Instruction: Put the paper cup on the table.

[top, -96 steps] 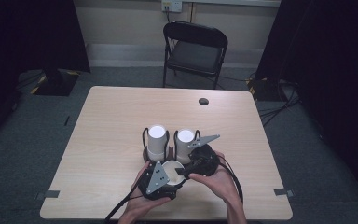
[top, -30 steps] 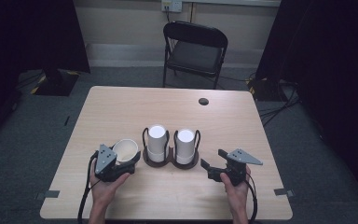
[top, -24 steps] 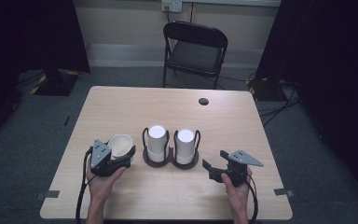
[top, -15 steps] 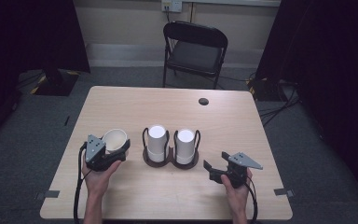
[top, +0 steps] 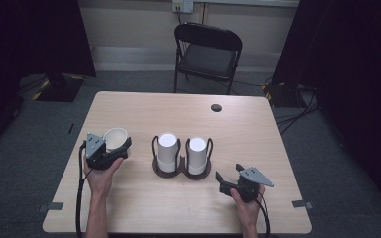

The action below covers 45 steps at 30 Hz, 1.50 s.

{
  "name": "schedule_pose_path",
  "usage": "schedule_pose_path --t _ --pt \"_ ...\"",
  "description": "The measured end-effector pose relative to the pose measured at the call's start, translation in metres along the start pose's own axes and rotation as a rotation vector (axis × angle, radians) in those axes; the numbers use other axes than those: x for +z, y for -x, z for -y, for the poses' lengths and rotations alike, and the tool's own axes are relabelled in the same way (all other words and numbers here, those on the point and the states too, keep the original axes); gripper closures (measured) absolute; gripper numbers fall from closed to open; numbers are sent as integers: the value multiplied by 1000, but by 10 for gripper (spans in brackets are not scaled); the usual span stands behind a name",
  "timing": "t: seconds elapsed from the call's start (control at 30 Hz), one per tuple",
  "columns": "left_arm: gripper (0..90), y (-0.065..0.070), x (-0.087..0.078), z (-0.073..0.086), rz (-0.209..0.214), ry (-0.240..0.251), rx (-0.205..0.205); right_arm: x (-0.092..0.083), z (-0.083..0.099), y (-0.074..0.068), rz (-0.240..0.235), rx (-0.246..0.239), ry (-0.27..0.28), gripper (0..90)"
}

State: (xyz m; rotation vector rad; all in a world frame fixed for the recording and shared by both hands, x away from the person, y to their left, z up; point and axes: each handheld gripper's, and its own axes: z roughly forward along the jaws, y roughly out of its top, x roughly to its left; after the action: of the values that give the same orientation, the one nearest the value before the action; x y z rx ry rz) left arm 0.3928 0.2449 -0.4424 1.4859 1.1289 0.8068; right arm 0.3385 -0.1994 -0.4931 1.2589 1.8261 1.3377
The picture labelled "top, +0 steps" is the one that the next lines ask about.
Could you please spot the single white paper cup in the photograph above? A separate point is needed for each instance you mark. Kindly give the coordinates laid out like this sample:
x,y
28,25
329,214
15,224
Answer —
x,y
115,139

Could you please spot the dark double cup holder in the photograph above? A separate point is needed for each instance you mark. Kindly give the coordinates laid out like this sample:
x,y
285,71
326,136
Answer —
x,y
165,174

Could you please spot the black folding chair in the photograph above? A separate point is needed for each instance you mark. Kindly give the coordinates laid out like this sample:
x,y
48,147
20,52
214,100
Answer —
x,y
208,61

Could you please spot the black stand base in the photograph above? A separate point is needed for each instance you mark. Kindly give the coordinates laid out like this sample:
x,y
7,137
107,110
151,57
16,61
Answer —
x,y
59,91

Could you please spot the dark curtain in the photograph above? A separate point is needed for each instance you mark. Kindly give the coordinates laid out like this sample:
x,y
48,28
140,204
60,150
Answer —
x,y
354,49
29,33

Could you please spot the grey tape strip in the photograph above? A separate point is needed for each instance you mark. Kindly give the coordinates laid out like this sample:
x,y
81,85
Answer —
x,y
51,206
301,204

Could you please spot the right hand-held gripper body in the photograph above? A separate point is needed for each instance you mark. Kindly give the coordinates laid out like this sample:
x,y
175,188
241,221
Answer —
x,y
253,181

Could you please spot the white wall outlet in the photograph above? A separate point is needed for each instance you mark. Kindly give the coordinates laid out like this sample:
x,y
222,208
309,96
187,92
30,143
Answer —
x,y
182,6

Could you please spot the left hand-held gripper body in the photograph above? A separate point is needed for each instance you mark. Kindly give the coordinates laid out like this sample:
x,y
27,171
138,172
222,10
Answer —
x,y
95,147

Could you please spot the black floor box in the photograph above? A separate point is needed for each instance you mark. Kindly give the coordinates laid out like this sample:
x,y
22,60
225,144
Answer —
x,y
282,95

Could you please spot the person's left hand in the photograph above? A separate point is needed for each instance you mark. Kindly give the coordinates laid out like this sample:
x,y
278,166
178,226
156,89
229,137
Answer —
x,y
101,181

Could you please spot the person's right hand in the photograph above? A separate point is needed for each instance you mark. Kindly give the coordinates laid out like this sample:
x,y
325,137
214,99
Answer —
x,y
251,211

